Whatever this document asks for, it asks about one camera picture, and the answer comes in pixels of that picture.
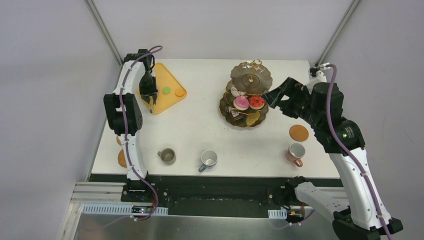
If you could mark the white cable duct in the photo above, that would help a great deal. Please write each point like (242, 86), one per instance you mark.
(277, 214)
(123, 209)

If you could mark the pink mug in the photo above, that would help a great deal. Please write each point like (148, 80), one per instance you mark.
(294, 154)

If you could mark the aluminium frame rail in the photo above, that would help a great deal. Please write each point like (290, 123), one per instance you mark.
(97, 192)

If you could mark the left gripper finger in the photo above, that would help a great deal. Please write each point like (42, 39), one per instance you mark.
(153, 98)
(146, 99)

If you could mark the pink handled metal tongs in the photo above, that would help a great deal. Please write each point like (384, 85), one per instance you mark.
(151, 106)

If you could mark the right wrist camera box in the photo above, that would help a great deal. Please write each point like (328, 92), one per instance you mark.
(315, 76)

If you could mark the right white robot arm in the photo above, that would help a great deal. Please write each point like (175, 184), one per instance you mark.
(364, 216)

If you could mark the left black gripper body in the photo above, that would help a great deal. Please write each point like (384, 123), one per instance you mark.
(148, 93)

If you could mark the left white cable duct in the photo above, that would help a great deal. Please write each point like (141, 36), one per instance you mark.
(123, 209)

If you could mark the right white cable duct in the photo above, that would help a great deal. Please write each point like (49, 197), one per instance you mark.
(277, 214)

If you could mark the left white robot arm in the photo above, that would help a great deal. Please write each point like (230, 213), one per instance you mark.
(124, 116)

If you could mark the grey small cup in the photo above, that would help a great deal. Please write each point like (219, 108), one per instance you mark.
(167, 156)

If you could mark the yellow serving tray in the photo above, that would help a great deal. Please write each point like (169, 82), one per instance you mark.
(165, 78)

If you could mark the red strawberry donut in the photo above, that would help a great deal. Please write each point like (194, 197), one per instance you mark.
(256, 102)

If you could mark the blue grey mug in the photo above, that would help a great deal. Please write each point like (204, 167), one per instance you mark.
(209, 159)

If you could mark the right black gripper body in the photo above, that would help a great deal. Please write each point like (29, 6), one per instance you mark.
(285, 97)

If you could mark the three tier glass stand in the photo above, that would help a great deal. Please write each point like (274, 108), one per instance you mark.
(253, 78)

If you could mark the pink frosted donut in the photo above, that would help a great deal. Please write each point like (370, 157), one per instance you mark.
(241, 103)

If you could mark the white striped donut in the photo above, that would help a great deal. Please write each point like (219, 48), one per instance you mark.
(237, 93)

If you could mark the green sandwich cookie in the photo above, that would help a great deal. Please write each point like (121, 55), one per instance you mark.
(166, 90)

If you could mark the orange round coaster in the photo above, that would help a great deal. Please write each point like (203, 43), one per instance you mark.
(299, 133)

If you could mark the dark chocolate cake piece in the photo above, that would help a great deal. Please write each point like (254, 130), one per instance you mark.
(235, 114)

